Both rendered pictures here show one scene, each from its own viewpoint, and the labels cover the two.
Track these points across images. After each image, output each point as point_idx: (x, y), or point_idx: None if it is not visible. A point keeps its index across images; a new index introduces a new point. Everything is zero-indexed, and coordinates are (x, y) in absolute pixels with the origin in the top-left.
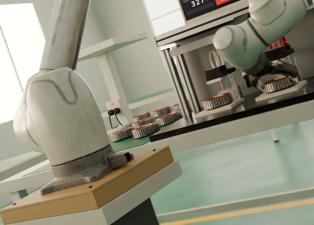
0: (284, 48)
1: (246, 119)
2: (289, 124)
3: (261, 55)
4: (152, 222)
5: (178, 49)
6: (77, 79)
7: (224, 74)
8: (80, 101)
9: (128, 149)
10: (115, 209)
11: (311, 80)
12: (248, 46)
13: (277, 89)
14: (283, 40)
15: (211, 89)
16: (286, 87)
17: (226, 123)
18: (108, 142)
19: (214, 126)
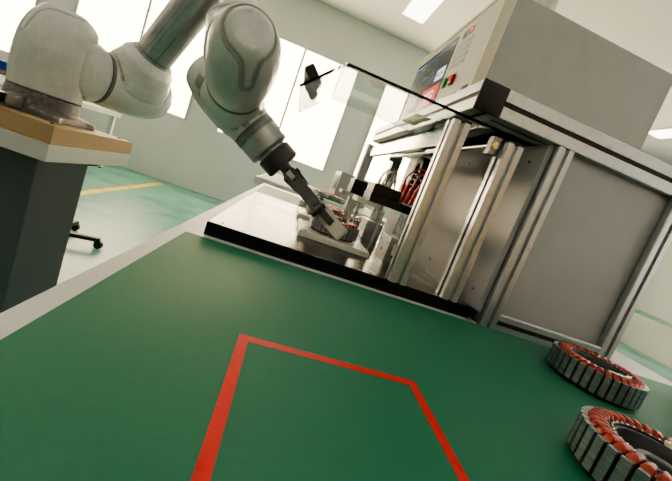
0: (392, 194)
1: (216, 206)
2: None
3: (251, 135)
4: (20, 181)
5: (372, 149)
6: (46, 16)
7: (357, 193)
8: (24, 31)
9: (248, 192)
10: None
11: (385, 265)
12: (200, 90)
13: (308, 223)
14: (413, 189)
15: (394, 222)
16: (316, 229)
17: (230, 205)
18: (34, 87)
19: (233, 203)
